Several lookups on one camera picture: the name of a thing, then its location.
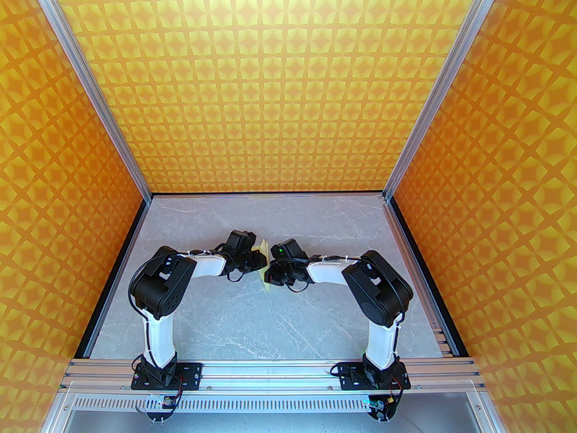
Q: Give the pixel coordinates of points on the aluminium table side rail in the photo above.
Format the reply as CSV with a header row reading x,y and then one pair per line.
x,y
447,349

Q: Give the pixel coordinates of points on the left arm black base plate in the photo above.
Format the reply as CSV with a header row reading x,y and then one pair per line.
x,y
191,372

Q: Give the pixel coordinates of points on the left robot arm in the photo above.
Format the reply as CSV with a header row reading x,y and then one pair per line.
x,y
207,266

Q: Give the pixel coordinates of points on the aluminium mounting rail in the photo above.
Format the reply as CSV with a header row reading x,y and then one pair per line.
x,y
270,372

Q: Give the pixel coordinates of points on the small circuit board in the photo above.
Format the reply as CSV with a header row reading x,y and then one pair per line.
x,y
378,406
163,403

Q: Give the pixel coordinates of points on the black table border strip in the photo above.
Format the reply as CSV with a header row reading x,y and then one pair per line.
x,y
412,241

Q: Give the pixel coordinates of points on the aluminium frame post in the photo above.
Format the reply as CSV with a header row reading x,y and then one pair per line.
x,y
90,84
443,84

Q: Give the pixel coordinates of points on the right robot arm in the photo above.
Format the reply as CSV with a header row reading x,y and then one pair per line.
x,y
329,272

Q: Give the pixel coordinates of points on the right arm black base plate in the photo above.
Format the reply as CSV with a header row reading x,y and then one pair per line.
x,y
349,377

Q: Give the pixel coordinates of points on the pale yellow paper sheet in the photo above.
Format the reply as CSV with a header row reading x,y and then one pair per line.
x,y
264,247

